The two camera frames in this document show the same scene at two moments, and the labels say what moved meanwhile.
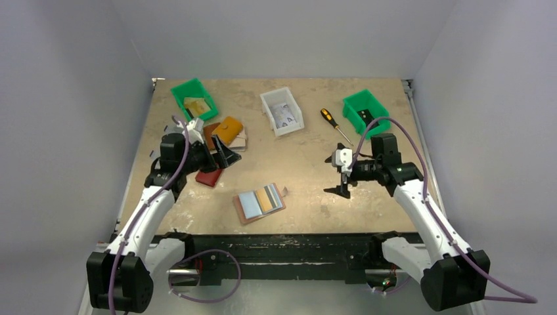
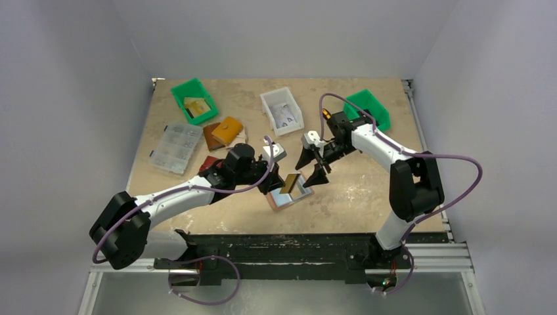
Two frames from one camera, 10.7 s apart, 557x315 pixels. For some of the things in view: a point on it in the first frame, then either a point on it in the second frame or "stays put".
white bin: x=282 y=111 stays put
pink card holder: x=237 y=201 -> x=299 y=191
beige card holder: x=239 y=144 stays put
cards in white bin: x=283 y=115 stays put
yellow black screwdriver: x=332 y=122 stays put
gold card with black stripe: x=190 y=113 stays put
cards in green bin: x=196 y=106 stays put
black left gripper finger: x=230 y=157 -> x=272 y=182
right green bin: x=362 y=107 stays put
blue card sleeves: x=260 y=201 -> x=297 y=191
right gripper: x=345 y=174 -> x=322 y=159
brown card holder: x=208 y=130 stays put
